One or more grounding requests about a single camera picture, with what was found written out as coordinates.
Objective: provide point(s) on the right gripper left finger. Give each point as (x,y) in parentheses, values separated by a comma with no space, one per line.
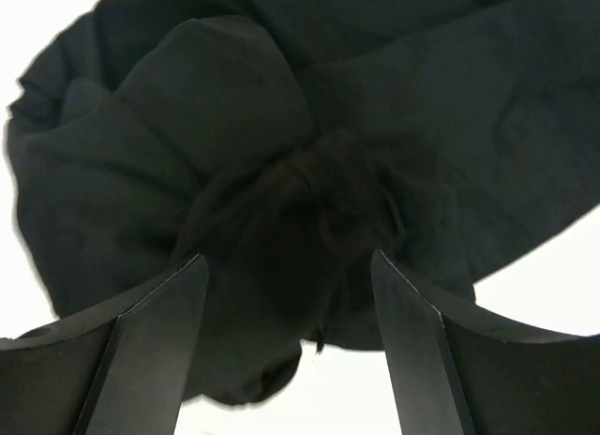
(117,368)

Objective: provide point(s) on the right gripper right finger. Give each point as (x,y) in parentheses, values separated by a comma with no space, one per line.
(457,368)

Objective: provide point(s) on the black trousers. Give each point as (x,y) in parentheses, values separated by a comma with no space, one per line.
(285,141)

